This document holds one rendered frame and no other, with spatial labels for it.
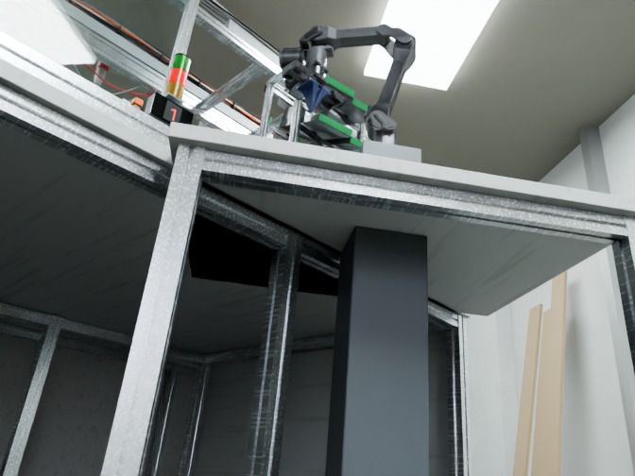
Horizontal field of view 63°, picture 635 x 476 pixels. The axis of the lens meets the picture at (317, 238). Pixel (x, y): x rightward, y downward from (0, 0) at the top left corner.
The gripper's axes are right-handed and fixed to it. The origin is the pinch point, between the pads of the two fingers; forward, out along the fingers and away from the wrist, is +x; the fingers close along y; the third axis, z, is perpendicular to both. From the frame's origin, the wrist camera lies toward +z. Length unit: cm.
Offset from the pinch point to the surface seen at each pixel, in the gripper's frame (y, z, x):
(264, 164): 28, -22, 44
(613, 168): -296, -4, -131
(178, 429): -82, 170, 74
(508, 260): -34, -36, 42
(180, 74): 24.7, 29.2, -8.5
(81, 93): 53, 2, 33
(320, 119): -15.8, 12.7, -9.8
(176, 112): 23.1, 29.0, 4.3
